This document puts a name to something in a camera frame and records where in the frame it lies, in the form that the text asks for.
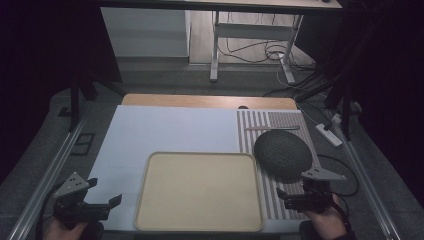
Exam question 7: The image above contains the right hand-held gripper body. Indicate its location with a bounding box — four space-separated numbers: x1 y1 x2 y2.
284 166 347 214

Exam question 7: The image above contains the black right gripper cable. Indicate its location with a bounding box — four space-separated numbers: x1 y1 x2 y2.
315 154 361 198

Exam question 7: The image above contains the white table mat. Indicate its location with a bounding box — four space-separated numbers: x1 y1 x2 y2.
84 104 242 232

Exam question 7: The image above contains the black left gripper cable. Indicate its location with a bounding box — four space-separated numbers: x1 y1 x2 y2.
35 182 65 240

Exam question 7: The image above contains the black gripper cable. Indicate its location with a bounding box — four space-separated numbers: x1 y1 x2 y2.
35 182 65 240
315 154 361 198

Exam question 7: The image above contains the striped grey white placemat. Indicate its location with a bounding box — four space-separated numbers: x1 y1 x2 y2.
236 109 322 222

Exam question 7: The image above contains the aluminium rail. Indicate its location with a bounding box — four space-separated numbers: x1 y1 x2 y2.
331 111 403 240
6 114 88 240

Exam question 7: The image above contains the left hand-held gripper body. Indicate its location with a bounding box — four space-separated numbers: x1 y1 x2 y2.
52 171 111 230

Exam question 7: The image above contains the white power strip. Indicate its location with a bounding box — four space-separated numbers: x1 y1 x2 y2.
315 122 344 148

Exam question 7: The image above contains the pair of wooden chopsticks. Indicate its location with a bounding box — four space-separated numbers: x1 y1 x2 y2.
244 125 301 131

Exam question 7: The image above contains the black stand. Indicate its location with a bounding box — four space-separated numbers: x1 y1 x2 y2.
294 0 366 142
59 0 126 133

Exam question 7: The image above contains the beige rectangular tray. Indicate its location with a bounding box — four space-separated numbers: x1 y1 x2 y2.
133 151 265 233

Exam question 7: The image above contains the white desk frame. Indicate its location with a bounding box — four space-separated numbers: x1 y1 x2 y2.
209 10 305 85

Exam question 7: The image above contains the person's right hand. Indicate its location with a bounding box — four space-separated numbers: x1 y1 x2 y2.
302 195 348 240

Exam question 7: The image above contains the black rectangular floor frame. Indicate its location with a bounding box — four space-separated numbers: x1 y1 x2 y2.
70 132 96 157

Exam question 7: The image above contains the person's left hand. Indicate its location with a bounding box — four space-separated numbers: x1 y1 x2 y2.
43 218 88 240

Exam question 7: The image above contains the dark round woven placemat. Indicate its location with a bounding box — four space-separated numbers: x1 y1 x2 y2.
253 129 314 180

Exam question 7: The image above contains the tangle of floor cables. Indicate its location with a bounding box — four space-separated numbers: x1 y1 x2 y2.
217 13 318 73

